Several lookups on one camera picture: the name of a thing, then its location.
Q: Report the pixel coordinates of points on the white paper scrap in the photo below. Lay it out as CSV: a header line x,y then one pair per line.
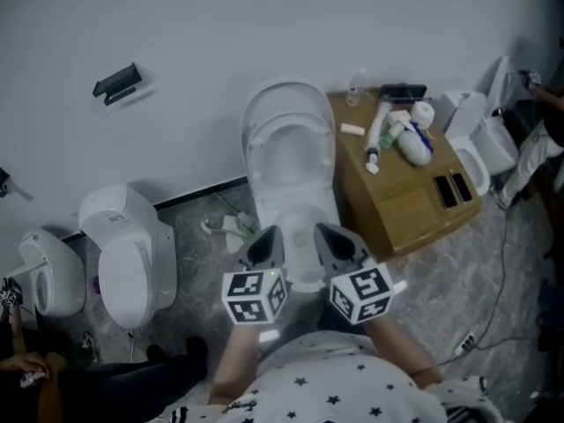
x,y
231,236

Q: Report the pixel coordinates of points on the person's right forearm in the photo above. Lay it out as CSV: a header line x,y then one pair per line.
x,y
401,351

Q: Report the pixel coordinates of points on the white caulk tube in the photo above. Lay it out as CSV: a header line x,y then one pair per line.
x,y
376,132

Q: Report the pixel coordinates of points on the person's black trousers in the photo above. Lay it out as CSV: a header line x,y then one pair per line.
x,y
299,331

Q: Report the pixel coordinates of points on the blue plastic item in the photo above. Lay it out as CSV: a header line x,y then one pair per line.
x,y
425,139

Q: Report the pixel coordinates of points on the white toilet paper roll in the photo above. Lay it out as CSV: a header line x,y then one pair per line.
x,y
423,113

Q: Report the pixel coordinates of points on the white rounded toilet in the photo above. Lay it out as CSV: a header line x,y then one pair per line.
x,y
498,143

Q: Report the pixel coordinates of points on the white toilet bowl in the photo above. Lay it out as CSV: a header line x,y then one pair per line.
x,y
299,218

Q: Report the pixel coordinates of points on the person's star-print shirt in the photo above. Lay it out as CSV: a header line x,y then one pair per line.
x,y
343,386

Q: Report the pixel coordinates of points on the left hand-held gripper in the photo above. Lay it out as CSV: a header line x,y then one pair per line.
x,y
253,295

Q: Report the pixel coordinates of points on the large brown cardboard box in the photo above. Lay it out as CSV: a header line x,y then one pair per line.
x,y
396,210

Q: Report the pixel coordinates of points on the black wall fixture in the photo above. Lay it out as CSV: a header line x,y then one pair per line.
x,y
4,183

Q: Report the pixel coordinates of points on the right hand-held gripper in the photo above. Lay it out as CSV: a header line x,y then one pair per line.
x,y
361,293

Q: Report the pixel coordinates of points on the white toilet with square tank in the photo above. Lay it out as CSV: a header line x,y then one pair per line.
x,y
462,108

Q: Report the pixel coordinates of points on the another person's forearm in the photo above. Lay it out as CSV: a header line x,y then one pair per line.
x,y
17,333

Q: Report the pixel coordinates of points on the white flat packet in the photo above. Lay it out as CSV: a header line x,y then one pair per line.
x,y
398,117

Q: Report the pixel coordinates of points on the white oblong block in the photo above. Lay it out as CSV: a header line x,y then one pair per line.
x,y
352,129

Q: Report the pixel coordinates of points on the person's left forearm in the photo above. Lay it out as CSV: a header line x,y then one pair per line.
x,y
235,364

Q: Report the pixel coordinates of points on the clear plastic bottle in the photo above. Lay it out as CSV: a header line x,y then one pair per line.
x,y
354,91

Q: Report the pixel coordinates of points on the black wall shelf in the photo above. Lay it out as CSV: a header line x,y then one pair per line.
x,y
116,79

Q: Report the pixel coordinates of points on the raised white toilet lid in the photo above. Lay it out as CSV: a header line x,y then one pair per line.
x,y
286,99

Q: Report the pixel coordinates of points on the green capped container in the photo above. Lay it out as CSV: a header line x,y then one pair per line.
x,y
386,141

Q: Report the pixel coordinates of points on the black tray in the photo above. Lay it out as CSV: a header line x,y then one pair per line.
x,y
403,91

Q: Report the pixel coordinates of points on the white toilet with closed lid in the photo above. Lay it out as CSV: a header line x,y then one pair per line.
x,y
128,271

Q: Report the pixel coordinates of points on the small white piece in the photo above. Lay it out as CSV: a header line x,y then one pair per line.
x,y
372,168

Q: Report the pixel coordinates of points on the small white toilet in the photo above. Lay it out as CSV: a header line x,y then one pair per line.
x,y
66,271

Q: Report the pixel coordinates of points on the white power strip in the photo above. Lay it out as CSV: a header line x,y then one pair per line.
x,y
465,343

